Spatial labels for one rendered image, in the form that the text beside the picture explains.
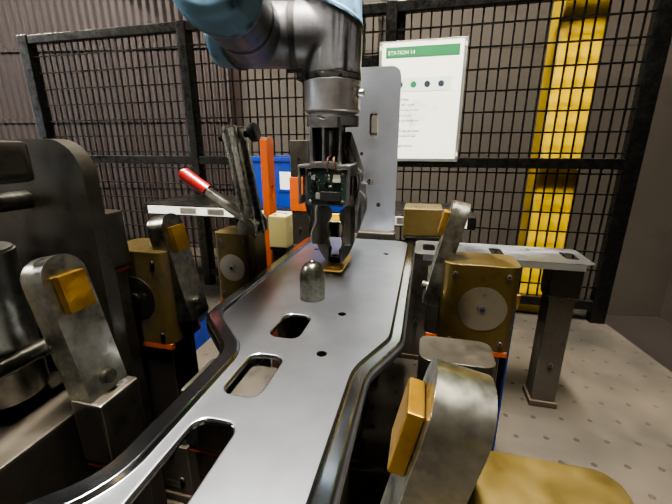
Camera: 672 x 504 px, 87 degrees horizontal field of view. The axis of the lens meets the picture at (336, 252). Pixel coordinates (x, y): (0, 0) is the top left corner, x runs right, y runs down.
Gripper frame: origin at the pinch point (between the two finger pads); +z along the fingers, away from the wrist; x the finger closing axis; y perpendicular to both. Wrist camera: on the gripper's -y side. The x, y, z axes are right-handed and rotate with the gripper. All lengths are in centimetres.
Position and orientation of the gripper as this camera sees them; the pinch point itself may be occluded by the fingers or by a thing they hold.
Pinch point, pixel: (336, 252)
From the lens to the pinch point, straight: 56.5
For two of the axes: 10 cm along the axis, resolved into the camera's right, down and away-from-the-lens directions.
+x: 9.7, 0.7, -2.2
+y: -2.3, 2.8, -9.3
